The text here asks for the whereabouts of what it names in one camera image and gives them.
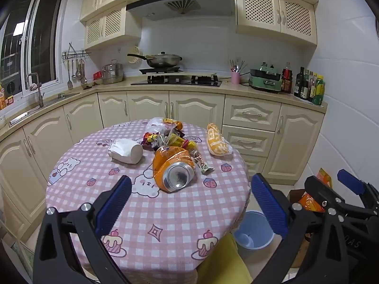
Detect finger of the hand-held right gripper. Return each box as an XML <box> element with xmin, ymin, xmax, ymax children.
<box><xmin>337</xmin><ymin>169</ymin><xmax>379</xmax><ymax>205</ymax></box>
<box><xmin>304</xmin><ymin>175</ymin><xmax>379</xmax><ymax>217</ymax></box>

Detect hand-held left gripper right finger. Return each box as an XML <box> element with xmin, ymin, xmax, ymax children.
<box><xmin>251</xmin><ymin>173</ymin><xmax>350</xmax><ymax>284</ymax></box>

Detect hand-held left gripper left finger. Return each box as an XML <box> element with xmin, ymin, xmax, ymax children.
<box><xmin>33</xmin><ymin>175</ymin><xmax>132</xmax><ymax>284</ymax></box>

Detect light blue plastic bin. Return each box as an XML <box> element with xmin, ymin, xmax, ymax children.
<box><xmin>232</xmin><ymin>211</ymin><xmax>274</xmax><ymax>250</ymax></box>

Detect white paper cup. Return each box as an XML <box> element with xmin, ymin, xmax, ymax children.
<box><xmin>107</xmin><ymin>138</ymin><xmax>144</xmax><ymax>164</ymax></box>

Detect crushed orange drink can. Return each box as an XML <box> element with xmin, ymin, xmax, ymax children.
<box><xmin>152</xmin><ymin>146</ymin><xmax>196</xmax><ymax>193</ymax></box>

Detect colourful candy wrapper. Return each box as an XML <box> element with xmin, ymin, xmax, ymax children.
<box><xmin>142</xmin><ymin>132</ymin><xmax>160</xmax><ymax>148</ymax></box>

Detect striped chocolate bar wrapper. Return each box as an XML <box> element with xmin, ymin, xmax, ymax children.
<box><xmin>191</xmin><ymin>150</ymin><xmax>214</xmax><ymax>174</ymax></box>

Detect yellow snack bag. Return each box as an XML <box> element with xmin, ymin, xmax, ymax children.
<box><xmin>206</xmin><ymin>123</ymin><xmax>233</xmax><ymax>157</ymax></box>

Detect clear plastic bag red print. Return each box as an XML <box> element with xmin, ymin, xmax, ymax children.
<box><xmin>145</xmin><ymin>117</ymin><xmax>174</xmax><ymax>135</ymax></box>

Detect red yellow snack wrapper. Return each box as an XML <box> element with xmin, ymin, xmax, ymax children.
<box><xmin>182</xmin><ymin>138</ymin><xmax>199</xmax><ymax>151</ymax></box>

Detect orange bag yellow border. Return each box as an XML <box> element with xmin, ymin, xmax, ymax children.
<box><xmin>317</xmin><ymin>168</ymin><xmax>334</xmax><ymax>188</ymax></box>

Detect orange foil snack bag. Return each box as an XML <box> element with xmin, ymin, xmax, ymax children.
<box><xmin>298</xmin><ymin>192</ymin><xmax>326</xmax><ymax>213</ymax></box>

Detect brown cardboard box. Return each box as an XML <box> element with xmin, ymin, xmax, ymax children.
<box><xmin>289</xmin><ymin>189</ymin><xmax>313</xmax><ymax>268</ymax></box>

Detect small cream cabinet drawer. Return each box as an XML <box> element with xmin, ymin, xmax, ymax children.
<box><xmin>240</xmin><ymin>153</ymin><xmax>271</xmax><ymax>181</ymax></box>

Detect pink checked tablecloth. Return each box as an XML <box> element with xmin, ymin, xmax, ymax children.
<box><xmin>45</xmin><ymin>120</ymin><xmax>250</xmax><ymax>276</ymax></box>

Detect medium cream cabinet drawer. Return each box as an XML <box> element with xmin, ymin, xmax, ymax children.
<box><xmin>221</xmin><ymin>125</ymin><xmax>276</xmax><ymax>157</ymax></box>

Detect person's yellow trouser leg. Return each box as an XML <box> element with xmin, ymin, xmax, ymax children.
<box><xmin>195</xmin><ymin>232</ymin><xmax>253</xmax><ymax>284</ymax></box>

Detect wide cream cabinet drawer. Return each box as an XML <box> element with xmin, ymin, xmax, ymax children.
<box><xmin>223</xmin><ymin>96</ymin><xmax>282</xmax><ymax>132</ymax></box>

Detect row of condiment bottles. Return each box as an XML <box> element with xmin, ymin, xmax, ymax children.
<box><xmin>281</xmin><ymin>62</ymin><xmax>326</xmax><ymax>106</ymax></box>

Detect steel kitchen sink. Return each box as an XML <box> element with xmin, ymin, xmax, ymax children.
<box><xmin>9</xmin><ymin>92</ymin><xmax>80</xmax><ymax>126</ymax></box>

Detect green electric cooker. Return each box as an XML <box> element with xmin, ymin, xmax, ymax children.
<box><xmin>248</xmin><ymin>62</ymin><xmax>282</xmax><ymax>93</ymax></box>

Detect stainless steel pot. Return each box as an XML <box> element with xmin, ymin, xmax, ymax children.
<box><xmin>101</xmin><ymin>60</ymin><xmax>124</xmax><ymax>85</ymax></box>

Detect steel kitchen faucet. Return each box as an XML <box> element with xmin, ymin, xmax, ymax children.
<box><xmin>26</xmin><ymin>72</ymin><xmax>45</xmax><ymax>108</ymax></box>

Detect black gas hob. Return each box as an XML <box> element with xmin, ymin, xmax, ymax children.
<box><xmin>130</xmin><ymin>67</ymin><xmax>222</xmax><ymax>87</ymax></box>

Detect bundle of chopsticks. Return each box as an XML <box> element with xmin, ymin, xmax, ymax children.
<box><xmin>229</xmin><ymin>59</ymin><xmax>248</xmax><ymax>73</ymax></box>

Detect yellow round plastic strainer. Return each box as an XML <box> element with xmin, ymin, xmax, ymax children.
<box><xmin>128</xmin><ymin>46</ymin><xmax>140</xmax><ymax>65</ymax></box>

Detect orange seasoning packet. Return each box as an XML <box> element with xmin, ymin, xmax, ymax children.
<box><xmin>0</xmin><ymin>83</ymin><xmax>15</xmax><ymax>110</ymax></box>

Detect kitchen window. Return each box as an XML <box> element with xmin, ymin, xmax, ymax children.
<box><xmin>0</xmin><ymin>0</ymin><xmax>66</xmax><ymax>95</ymax></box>

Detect black range hood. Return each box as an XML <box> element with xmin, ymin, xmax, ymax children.
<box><xmin>126</xmin><ymin>0</ymin><xmax>233</xmax><ymax>21</ymax></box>

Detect wire utensil rack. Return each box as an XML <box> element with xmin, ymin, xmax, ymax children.
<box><xmin>62</xmin><ymin>42</ymin><xmax>92</xmax><ymax>61</ymax></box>

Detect cream wall cabinets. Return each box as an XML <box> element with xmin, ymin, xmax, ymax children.
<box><xmin>79</xmin><ymin>0</ymin><xmax>319</xmax><ymax>51</ymax></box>

